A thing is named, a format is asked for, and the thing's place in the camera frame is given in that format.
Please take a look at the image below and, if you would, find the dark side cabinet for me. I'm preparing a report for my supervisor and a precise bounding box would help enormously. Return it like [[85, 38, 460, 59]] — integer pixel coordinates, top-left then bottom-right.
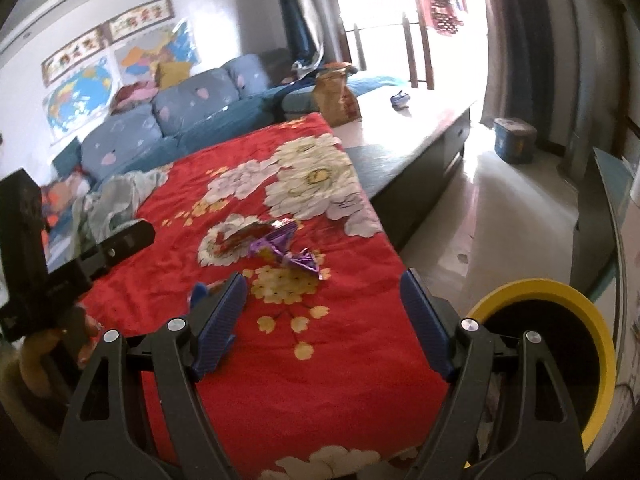
[[570, 147, 640, 311]]

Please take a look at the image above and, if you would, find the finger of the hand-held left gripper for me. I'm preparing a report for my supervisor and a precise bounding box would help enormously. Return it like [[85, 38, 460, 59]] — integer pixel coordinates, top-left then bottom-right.
[[75, 220, 157, 282]]

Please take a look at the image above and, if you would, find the blue curtain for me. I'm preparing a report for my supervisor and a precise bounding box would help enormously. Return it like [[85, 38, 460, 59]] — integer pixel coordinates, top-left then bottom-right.
[[272, 0, 326, 68]]

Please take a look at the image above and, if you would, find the clothes heap on sofa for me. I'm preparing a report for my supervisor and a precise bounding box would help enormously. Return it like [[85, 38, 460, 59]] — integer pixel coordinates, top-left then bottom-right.
[[292, 57, 358, 83]]

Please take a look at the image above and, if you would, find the brown paper bag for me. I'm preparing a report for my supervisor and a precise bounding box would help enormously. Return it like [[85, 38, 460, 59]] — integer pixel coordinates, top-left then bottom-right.
[[312, 69, 362, 126]]

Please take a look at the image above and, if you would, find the orange patterned cloth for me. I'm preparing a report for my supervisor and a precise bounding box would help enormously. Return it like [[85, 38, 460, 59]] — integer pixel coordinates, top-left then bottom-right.
[[40, 175, 93, 236]]

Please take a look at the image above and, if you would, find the small blue wrapper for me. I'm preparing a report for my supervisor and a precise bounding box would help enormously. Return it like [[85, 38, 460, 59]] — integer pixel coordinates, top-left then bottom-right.
[[187, 281, 221, 311]]

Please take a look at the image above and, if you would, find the red floral blanket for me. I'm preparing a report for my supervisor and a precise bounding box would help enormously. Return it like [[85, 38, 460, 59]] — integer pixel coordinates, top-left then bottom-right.
[[75, 112, 451, 480]]

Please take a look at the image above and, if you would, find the framed embroidery picture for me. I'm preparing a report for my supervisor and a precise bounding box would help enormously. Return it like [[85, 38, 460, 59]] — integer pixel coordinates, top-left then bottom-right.
[[104, 0, 173, 41], [41, 25, 107, 88]]

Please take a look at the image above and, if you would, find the person's left hand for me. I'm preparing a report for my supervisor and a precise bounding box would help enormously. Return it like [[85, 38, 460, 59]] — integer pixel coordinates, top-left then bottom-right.
[[17, 312, 103, 401]]

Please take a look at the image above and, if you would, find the brown glass door frame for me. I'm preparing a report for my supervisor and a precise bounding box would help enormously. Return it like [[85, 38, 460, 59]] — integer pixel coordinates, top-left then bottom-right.
[[325, 0, 441, 91]]

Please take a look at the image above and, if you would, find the country map poster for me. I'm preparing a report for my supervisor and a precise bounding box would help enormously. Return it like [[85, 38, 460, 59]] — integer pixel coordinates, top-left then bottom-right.
[[114, 17, 203, 91]]

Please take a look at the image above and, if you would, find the grey tower air conditioner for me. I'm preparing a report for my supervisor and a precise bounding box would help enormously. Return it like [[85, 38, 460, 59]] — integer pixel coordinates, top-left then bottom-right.
[[537, 0, 591, 181]]

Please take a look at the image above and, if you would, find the pink clothes pile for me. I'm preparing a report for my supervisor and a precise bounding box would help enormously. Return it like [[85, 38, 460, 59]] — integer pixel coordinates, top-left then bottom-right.
[[111, 80, 158, 111]]

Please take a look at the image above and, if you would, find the light green cloth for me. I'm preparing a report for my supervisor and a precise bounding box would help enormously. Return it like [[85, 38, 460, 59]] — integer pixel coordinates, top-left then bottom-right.
[[72, 169, 168, 256]]

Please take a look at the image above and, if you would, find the world map poster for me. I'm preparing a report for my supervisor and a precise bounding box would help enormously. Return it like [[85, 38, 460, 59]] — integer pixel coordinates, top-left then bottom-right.
[[41, 57, 118, 142]]

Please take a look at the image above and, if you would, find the blue patterned sofa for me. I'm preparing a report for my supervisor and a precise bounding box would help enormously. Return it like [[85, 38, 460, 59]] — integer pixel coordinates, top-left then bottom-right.
[[50, 50, 406, 196]]

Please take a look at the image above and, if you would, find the dark low table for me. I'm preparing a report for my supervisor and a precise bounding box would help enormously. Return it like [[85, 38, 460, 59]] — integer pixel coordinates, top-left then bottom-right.
[[330, 87, 478, 251]]

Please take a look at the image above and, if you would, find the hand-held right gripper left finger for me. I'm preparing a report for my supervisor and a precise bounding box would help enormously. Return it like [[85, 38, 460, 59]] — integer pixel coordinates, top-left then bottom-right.
[[55, 271, 249, 480]]

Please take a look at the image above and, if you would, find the blue storage box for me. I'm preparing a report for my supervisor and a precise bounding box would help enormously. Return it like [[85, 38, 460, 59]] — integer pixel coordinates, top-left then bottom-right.
[[492, 116, 538, 165]]

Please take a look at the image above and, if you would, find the dark brown curtain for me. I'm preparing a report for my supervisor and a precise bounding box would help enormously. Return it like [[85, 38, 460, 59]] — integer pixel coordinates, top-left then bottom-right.
[[477, 0, 546, 128]]

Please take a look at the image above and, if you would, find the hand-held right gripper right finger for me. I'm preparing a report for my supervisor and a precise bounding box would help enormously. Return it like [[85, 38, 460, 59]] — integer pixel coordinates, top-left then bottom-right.
[[400, 268, 588, 480]]

